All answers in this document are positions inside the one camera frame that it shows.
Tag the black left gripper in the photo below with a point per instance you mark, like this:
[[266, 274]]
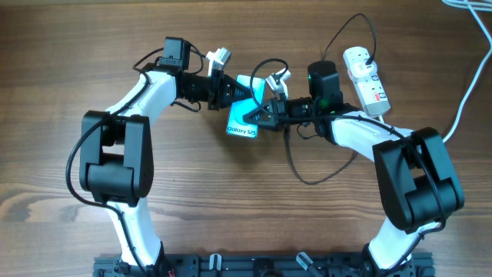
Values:
[[224, 82]]

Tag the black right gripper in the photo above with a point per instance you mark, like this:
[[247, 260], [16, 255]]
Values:
[[275, 108]]

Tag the blue screen smartphone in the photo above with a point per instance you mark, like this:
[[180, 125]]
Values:
[[236, 125]]

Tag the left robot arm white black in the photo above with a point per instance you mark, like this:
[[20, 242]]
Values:
[[115, 148]]

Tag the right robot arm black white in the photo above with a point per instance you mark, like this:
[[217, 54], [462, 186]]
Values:
[[418, 185]]

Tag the white charger adapter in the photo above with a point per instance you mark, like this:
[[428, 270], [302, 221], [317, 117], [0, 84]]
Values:
[[359, 71]]

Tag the white power strip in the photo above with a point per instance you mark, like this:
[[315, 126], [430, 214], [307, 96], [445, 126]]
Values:
[[371, 93]]

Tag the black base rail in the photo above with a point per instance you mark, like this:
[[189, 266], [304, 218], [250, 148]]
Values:
[[335, 264]]

